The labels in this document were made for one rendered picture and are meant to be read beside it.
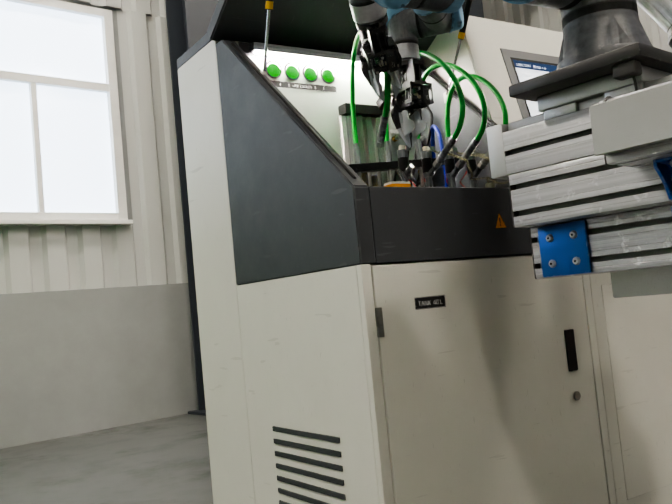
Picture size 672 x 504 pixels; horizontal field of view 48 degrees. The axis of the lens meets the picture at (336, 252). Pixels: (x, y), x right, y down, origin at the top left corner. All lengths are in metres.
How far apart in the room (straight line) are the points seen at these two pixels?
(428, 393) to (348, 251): 0.34
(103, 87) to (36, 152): 0.74
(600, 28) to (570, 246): 0.34
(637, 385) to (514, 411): 0.45
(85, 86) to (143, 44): 0.65
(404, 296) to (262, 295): 0.45
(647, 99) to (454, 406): 0.84
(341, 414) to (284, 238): 0.44
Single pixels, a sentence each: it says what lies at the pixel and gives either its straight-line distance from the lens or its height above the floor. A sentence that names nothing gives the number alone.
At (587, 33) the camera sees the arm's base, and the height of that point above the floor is 1.09.
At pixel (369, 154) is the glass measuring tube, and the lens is 2.22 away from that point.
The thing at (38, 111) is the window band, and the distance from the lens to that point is 5.79.
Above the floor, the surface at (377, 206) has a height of 0.91.
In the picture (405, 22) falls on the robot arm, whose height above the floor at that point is 1.40.
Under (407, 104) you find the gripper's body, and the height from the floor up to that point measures 1.19.
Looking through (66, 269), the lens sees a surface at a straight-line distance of 5.60.
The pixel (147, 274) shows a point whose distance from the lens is 5.87.
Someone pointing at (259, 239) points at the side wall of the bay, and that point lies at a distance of 1.88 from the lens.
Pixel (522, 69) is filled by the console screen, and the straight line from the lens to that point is 2.44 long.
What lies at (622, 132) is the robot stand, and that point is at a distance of 1.07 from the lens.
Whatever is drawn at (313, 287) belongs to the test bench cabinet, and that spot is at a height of 0.76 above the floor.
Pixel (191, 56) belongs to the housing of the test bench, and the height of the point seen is 1.47.
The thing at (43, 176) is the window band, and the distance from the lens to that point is 5.68.
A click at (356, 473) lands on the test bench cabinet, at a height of 0.36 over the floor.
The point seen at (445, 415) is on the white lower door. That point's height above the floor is 0.46.
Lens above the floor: 0.71
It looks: 4 degrees up
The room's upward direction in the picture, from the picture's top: 6 degrees counter-clockwise
